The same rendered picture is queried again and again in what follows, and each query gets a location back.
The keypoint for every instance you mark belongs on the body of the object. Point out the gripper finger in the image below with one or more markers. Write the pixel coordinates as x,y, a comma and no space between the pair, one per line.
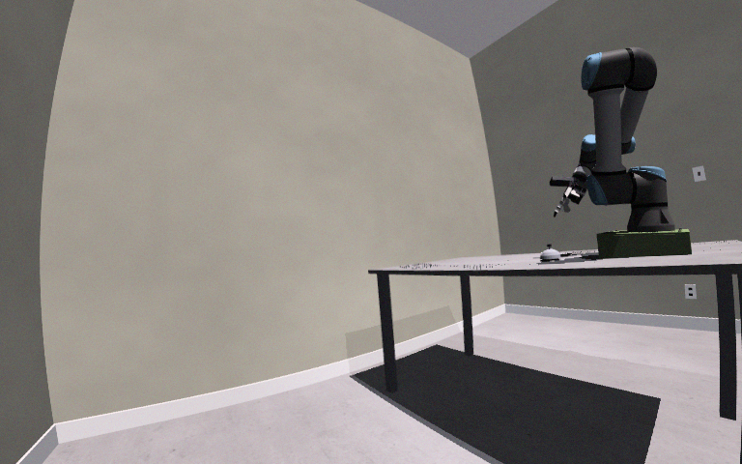
570,191
562,206

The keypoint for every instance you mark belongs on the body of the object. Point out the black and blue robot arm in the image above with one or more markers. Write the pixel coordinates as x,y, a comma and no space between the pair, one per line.
604,76

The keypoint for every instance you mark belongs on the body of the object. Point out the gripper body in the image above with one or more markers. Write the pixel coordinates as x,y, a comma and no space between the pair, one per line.
580,187

